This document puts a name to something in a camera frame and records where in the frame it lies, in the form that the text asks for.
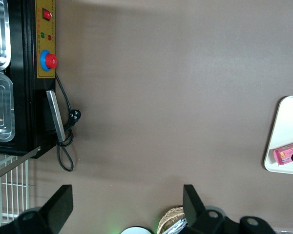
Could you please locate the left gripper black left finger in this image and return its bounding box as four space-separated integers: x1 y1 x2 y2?
0 184 74 234

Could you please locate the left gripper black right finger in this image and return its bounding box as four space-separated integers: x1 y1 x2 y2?
183 184 277 234

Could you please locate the steel tray with wooden skewer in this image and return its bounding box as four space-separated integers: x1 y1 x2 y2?
0 71 16 143

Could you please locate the cream plastic tray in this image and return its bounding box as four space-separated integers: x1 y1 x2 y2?
263 95 293 176

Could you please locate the stack of foil containers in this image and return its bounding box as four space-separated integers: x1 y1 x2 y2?
165 217 188 234

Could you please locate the light wicker basket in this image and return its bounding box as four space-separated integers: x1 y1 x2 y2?
156 206 187 234

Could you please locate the pink snack packet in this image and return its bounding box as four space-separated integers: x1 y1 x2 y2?
272 141 293 167

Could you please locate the black appliance with yellow panel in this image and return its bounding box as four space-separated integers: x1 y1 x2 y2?
0 0 66 183

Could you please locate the white wire rack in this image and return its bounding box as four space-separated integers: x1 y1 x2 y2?
0 153 30 227

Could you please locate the black power cable with plug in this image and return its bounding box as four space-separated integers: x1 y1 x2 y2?
55 73 82 172

